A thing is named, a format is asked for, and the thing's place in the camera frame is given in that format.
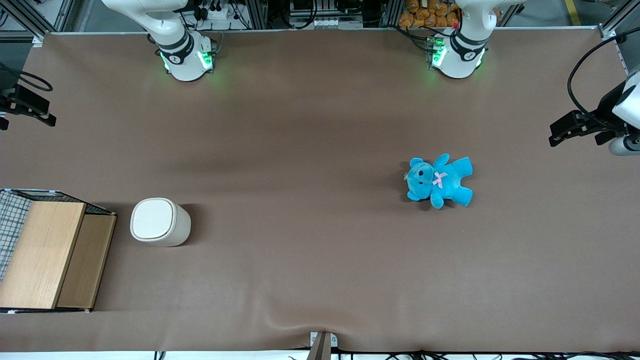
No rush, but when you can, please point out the cream plastic trash can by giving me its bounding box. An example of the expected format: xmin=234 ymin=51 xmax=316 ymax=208
xmin=130 ymin=197 xmax=192 ymax=248

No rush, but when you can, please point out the brown table cover mat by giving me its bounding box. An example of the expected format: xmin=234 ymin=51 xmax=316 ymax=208
xmin=0 ymin=27 xmax=640 ymax=354

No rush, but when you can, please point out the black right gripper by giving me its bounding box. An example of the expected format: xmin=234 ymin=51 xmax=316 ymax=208
xmin=0 ymin=82 xmax=57 ymax=131

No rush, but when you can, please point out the cream trash can lid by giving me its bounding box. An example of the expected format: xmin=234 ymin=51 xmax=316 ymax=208
xmin=131 ymin=198 xmax=176 ymax=242

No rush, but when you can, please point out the black wire grid rack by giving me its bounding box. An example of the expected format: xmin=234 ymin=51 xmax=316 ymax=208
xmin=0 ymin=188 xmax=118 ymax=315

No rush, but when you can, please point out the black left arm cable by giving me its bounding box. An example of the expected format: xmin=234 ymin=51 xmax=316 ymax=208
xmin=567 ymin=33 xmax=640 ymax=127

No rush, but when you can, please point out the light wooden shelf board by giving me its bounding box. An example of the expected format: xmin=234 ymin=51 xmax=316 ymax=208
xmin=0 ymin=200 xmax=87 ymax=310

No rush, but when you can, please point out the aluminium frame profile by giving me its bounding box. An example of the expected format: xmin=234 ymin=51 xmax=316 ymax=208
xmin=597 ymin=0 xmax=640 ymax=41
xmin=0 ymin=0 xmax=76 ymax=46

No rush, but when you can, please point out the grey metal mount bracket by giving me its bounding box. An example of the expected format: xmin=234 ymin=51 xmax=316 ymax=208
xmin=306 ymin=331 xmax=339 ymax=360

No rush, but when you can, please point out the narrow darker wooden shelf board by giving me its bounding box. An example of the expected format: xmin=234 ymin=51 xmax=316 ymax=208
xmin=56 ymin=214 xmax=117 ymax=309

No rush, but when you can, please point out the blue plush teddy bear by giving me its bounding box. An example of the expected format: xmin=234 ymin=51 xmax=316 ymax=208
xmin=404 ymin=153 xmax=474 ymax=210

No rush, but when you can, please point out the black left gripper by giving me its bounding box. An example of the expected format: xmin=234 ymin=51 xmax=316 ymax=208
xmin=548 ymin=82 xmax=628 ymax=148

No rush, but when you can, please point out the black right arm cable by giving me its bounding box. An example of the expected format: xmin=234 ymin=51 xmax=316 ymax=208
xmin=0 ymin=62 xmax=54 ymax=93

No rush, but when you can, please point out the white power strip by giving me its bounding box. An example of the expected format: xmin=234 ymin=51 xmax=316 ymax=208
xmin=199 ymin=4 xmax=236 ymax=22

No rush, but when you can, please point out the white terminal block row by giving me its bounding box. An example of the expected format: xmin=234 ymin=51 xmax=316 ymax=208
xmin=289 ymin=15 xmax=364 ymax=30

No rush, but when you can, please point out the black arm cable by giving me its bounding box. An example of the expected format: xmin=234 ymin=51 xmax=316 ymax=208
xmin=0 ymin=62 xmax=54 ymax=93
xmin=567 ymin=33 xmax=640 ymax=127

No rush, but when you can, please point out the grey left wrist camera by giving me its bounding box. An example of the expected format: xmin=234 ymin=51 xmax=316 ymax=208
xmin=608 ymin=133 xmax=640 ymax=157

